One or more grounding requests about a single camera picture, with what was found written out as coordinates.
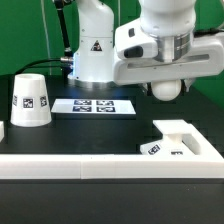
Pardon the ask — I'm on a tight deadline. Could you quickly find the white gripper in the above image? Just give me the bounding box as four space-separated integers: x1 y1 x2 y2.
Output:
113 33 224 96

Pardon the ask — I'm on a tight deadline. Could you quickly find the white lamp bulb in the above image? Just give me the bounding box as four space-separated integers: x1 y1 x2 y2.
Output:
151 80 182 101

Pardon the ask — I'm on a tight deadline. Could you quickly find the white lamp base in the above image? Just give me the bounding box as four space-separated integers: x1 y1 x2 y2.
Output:
140 120 194 158

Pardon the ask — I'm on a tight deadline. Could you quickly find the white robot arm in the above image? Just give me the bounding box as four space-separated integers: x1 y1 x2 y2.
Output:
68 0 224 101

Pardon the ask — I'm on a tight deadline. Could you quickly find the white lamp shade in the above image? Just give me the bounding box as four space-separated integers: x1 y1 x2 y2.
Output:
11 73 51 127

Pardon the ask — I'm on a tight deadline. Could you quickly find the white marker sheet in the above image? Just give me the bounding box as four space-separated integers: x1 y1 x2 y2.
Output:
51 99 136 115

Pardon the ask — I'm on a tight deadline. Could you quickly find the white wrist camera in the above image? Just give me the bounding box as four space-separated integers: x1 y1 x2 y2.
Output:
115 19 158 60

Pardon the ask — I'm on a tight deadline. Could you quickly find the white fence wall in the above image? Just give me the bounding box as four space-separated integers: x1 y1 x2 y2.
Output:
0 123 224 179

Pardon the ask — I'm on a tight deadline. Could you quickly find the black cable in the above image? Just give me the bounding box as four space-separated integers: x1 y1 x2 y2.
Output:
13 0 75 76

